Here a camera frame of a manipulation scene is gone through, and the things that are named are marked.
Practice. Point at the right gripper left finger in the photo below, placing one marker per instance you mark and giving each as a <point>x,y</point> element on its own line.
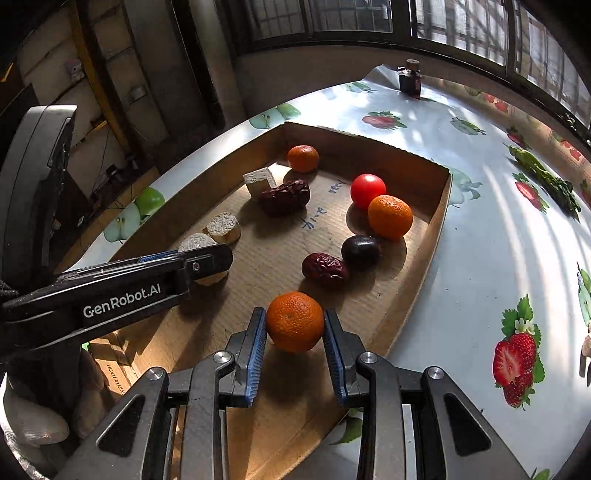
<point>135,439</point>

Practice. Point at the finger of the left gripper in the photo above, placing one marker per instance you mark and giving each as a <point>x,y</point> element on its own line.
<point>116,264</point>
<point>207,262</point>

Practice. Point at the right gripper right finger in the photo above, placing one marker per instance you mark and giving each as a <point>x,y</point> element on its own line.
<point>412,419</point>

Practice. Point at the hexagonal beige sugarcane piece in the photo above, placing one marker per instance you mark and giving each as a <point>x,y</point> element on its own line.
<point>223,228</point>

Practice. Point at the large red jujube date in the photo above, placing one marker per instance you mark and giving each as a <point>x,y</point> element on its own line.
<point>286,199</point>

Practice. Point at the square beige wafer block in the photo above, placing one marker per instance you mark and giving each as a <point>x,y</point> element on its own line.
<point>259,181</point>

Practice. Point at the small red jujube date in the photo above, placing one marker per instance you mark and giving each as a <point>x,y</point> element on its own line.
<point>325,270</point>

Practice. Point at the dark cherry plum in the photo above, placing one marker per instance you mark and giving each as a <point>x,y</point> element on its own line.
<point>361,253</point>

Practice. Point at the red cherry tomato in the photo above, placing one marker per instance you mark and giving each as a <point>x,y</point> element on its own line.
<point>365,188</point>

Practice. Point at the fruit print tablecloth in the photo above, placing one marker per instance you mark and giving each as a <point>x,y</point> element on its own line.
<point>491,283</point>

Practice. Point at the dark glass jar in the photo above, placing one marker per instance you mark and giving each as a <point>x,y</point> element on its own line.
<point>410,78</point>

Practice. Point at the green leafy vegetables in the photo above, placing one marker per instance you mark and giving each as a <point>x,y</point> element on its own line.
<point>561,191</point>

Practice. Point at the window with metal bars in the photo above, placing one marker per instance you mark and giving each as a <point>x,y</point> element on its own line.
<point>516,43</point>

